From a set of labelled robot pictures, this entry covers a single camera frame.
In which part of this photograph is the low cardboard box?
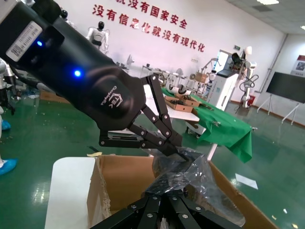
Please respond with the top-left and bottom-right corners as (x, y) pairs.
(39, 89), (71, 104)

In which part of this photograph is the white rounded robot shell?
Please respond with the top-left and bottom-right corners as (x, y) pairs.
(165, 73), (189, 95)

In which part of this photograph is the white table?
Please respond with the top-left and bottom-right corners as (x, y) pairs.
(142, 95), (219, 161)

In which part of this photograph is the white paper sheet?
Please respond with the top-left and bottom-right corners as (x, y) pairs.
(235, 172), (259, 190)

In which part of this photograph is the flat cardboard parts tray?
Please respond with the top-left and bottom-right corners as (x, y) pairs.
(164, 95), (194, 113)
(175, 93), (201, 108)

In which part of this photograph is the grey white standing robot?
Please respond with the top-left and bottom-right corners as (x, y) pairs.
(0, 57), (18, 115)

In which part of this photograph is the brown cardboard box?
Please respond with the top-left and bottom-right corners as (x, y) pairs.
(86, 154), (280, 229)

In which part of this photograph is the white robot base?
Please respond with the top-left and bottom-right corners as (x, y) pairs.
(185, 120), (207, 139)

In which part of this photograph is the white machine cabinet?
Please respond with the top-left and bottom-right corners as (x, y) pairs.
(209, 49), (239, 112)

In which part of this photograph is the wall poster with grey photos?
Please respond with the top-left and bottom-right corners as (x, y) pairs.
(290, 54), (305, 77)

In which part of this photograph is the green tablecloth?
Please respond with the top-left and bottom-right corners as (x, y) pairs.
(161, 87), (253, 164)

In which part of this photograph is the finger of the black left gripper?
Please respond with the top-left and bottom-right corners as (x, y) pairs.
(98, 123), (178, 157)
(139, 73), (189, 161)

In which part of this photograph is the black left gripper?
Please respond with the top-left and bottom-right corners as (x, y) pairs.
(0, 3), (147, 135)

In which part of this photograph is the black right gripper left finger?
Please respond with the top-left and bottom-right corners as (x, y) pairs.
(90, 195), (168, 229)

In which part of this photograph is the translucent grey antistatic bag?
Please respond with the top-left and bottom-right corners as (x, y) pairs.
(140, 146), (246, 228)

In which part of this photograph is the black display on stand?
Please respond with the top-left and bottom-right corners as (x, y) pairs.
(256, 71), (305, 125)

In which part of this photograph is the white black humanoid robot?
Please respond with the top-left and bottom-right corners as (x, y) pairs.
(59, 9), (77, 28)
(86, 21), (111, 50)

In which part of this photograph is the silver left camera bracket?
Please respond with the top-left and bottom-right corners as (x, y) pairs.
(0, 0), (24, 19)

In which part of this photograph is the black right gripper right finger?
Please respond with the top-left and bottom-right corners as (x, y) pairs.
(167, 194), (246, 229)

